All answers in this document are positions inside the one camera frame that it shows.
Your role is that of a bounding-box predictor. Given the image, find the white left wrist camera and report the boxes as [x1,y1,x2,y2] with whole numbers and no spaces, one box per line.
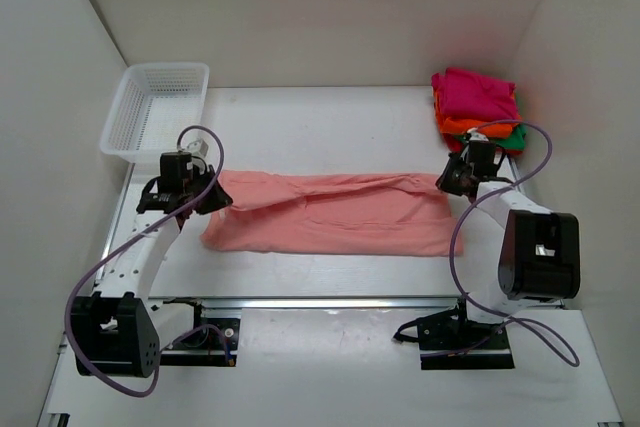
[185,139,209,162]

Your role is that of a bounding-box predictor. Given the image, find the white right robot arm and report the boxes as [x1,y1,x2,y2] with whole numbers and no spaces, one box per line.
[436,136,581,325]

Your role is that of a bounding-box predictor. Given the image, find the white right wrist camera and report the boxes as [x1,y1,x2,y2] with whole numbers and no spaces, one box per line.
[465,129,490,143]

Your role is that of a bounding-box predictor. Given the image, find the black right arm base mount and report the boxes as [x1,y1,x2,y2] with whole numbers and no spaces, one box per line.
[392,307,515,371]

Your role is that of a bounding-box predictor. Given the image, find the folded red t-shirt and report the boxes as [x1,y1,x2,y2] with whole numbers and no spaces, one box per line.
[440,131,464,153]

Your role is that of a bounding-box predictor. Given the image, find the folded magenta t-shirt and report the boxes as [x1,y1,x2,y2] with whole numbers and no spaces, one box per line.
[431,68,519,121]

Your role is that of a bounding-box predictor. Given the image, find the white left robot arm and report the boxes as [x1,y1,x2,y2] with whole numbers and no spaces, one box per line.
[70,150,232,378]

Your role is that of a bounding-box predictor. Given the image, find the white perforated plastic basket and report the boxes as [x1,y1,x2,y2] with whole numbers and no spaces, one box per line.
[99,62,210,164]

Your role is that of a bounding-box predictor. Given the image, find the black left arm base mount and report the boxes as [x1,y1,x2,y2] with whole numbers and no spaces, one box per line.
[160,317,241,368]

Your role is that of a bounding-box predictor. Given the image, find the aluminium table rail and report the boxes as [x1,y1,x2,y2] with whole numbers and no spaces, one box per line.
[89,154,561,313]

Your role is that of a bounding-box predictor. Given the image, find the folded orange t-shirt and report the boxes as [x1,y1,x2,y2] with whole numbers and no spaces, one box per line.
[434,92,517,139]

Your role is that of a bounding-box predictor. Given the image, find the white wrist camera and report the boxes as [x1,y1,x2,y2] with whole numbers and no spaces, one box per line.
[465,129,490,143]
[185,139,209,162]

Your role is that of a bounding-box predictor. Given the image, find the salmon pink t-shirt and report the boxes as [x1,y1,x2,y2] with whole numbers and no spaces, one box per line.
[200,171,463,257]

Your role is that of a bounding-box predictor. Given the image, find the folded green t-shirt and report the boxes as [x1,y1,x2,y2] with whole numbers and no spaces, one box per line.
[496,124,527,156]

